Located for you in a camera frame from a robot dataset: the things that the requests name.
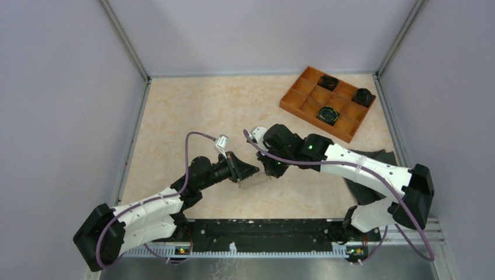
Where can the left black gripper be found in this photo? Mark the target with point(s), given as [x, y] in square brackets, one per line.
[238, 169]

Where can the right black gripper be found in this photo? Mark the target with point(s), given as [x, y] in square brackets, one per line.
[268, 168]

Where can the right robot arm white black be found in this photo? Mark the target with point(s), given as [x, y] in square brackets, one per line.
[407, 193]

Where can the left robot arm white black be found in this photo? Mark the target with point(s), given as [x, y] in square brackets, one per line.
[108, 232]

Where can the orange compartment tray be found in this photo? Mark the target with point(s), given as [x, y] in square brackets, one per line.
[305, 98]

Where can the black foam mat lower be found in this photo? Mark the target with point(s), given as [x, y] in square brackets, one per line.
[362, 194]

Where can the black rolled item top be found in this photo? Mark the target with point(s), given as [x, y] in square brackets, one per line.
[328, 82]

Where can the black rolled item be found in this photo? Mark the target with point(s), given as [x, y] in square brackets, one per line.
[328, 82]
[363, 97]

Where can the black rolled item right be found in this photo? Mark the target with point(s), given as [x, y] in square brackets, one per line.
[363, 97]

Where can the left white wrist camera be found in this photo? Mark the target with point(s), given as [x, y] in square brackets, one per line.
[220, 145]

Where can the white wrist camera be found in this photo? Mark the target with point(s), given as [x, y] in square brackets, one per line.
[257, 134]
[220, 145]

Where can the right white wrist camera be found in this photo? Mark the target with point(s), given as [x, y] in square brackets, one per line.
[257, 134]

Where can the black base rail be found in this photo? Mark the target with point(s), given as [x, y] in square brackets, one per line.
[267, 235]

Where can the grey slotted cable duct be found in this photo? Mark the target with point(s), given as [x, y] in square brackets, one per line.
[185, 251]

